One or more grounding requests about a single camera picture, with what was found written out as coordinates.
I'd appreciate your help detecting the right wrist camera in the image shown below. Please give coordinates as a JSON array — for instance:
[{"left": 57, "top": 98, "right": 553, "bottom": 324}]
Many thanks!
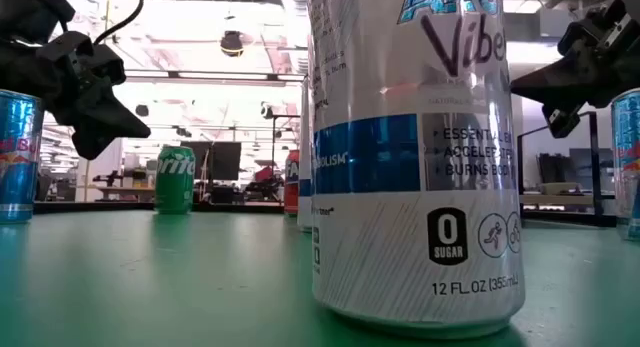
[{"left": 557, "top": 0, "right": 632, "bottom": 58}]

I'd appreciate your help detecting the red Fanta can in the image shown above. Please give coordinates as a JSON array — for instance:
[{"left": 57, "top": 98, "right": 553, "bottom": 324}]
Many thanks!
[{"left": 283, "top": 149, "right": 301, "bottom": 217}]

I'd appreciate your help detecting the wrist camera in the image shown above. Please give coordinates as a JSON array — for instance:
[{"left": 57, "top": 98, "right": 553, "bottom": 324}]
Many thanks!
[
  {"left": 557, "top": 0, "right": 632, "bottom": 58},
  {"left": 88, "top": 42, "right": 127, "bottom": 87}
]

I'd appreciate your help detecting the black monitor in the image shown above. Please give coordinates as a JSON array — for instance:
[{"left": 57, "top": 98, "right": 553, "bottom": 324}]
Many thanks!
[
  {"left": 210, "top": 141, "right": 243, "bottom": 182},
  {"left": 193, "top": 140, "right": 211, "bottom": 181}
]

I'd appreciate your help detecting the wooden shelf board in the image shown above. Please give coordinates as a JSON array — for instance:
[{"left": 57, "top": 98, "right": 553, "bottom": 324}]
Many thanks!
[{"left": 519, "top": 193, "right": 596, "bottom": 207}]

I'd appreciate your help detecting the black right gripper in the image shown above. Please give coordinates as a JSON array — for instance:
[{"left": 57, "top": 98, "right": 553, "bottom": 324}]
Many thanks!
[{"left": 509, "top": 40, "right": 624, "bottom": 139}]

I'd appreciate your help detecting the black table frame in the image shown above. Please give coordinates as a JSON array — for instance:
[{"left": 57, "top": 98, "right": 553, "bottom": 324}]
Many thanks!
[{"left": 32, "top": 200, "right": 619, "bottom": 228}]

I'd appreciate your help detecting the long ceiling light strip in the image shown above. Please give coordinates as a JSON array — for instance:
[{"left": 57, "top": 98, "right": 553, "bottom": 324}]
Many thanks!
[{"left": 124, "top": 69, "right": 307, "bottom": 84}]

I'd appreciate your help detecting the wooden tray platform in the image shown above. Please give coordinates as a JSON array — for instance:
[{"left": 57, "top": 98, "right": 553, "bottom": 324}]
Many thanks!
[{"left": 516, "top": 110, "right": 604, "bottom": 219}]

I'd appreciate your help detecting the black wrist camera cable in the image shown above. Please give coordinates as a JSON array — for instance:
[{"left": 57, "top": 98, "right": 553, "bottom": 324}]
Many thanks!
[{"left": 92, "top": 0, "right": 146, "bottom": 46}]

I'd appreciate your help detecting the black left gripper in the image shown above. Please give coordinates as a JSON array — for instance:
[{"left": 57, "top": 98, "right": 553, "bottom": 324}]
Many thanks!
[{"left": 34, "top": 31, "right": 151, "bottom": 161}]

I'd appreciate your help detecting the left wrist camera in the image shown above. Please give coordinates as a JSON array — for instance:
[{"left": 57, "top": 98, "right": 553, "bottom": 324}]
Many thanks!
[{"left": 88, "top": 42, "right": 127, "bottom": 87}]

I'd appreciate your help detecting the green Sprite can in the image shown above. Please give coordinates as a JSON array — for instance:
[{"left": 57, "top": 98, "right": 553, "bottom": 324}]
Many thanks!
[{"left": 153, "top": 145, "right": 197, "bottom": 216}]

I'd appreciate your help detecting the green table mat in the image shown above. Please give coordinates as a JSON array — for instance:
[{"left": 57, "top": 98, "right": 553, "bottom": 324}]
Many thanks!
[{"left": 0, "top": 209, "right": 640, "bottom": 347}]

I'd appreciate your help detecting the wooden desk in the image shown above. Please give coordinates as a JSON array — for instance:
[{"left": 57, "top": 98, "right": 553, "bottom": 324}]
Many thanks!
[{"left": 97, "top": 185, "right": 156, "bottom": 203}]

